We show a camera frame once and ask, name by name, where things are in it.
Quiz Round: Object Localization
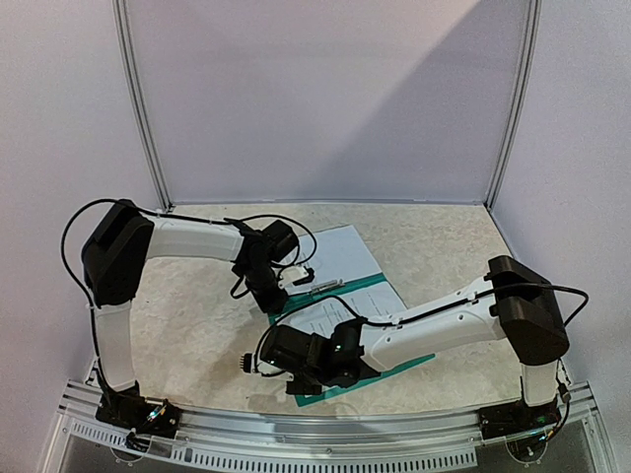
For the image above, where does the aluminium front rail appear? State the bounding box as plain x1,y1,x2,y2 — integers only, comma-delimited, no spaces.
43,381,615,472

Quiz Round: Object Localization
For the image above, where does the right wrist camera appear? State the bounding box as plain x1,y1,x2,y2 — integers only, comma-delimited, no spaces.
240,352,266,375

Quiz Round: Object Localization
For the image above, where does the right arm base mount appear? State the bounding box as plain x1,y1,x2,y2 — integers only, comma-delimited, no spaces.
477,392,572,441

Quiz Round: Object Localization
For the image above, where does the aluminium frame post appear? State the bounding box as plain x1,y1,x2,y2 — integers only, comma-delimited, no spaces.
484,0,542,213
112,0,174,211

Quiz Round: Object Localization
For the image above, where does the folder spine metal clip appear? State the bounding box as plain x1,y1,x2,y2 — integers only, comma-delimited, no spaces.
310,279,345,295

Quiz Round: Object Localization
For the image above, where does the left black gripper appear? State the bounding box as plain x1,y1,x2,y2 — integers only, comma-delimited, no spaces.
241,265,290,317

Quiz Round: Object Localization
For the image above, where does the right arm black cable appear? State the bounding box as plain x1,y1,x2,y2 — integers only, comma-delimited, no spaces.
255,285,592,400

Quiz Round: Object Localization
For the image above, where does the right aluminium frame post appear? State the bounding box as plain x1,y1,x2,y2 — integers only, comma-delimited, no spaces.
484,0,542,213

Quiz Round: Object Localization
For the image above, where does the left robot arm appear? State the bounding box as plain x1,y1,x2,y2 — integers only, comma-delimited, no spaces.
81,199,299,428

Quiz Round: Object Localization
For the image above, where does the left aluminium frame post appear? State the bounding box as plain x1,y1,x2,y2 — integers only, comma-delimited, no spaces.
112,0,174,211

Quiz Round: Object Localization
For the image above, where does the green file folder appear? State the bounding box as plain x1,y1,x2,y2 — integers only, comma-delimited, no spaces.
281,287,435,408

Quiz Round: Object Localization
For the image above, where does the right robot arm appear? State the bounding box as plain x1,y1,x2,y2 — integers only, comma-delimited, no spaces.
252,255,569,430

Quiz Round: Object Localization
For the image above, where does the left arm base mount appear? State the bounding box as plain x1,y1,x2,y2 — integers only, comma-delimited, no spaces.
96,383,182,439

